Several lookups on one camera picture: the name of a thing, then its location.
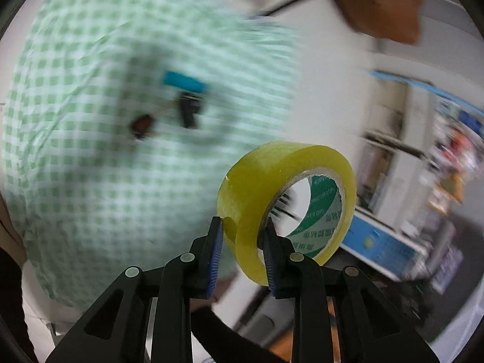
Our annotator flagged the yellow tape roll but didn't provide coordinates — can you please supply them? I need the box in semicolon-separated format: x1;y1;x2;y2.
217;141;357;285

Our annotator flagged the black car key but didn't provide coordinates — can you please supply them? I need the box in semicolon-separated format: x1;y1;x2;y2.
178;92;204;129

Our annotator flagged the blue white air cooler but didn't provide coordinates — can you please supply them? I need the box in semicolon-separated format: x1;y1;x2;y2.
341;211;428;282

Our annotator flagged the red black small key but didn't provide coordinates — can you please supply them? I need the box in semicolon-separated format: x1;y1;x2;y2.
129;114;154;140

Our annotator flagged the green checkered cloth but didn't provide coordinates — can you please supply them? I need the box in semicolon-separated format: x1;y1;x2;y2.
2;0;297;309

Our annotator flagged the teal plastic case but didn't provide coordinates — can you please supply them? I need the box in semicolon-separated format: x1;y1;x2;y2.
162;71;208;93

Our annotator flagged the brown bean bag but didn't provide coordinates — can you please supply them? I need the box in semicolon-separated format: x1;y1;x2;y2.
334;0;423;45

